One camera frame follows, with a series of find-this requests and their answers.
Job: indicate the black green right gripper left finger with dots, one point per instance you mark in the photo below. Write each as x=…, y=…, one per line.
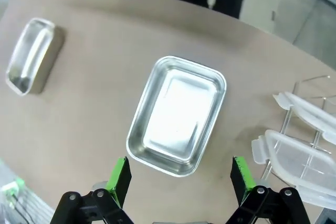
x=119, y=182

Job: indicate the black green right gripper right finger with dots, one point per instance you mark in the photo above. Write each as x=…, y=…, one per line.
x=242, y=179

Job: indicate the large clear plastic lid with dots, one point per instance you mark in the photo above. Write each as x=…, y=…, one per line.
x=294, y=161

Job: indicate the steel tray, bread at left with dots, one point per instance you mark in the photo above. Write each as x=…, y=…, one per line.
x=178, y=113

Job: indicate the steel tray, bread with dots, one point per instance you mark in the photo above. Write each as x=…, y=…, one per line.
x=29, y=56
x=178, y=113

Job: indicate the steel tray, bread at right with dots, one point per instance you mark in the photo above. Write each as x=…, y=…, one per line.
x=29, y=56

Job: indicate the small clear plastic lid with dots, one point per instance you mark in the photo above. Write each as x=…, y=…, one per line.
x=312, y=111

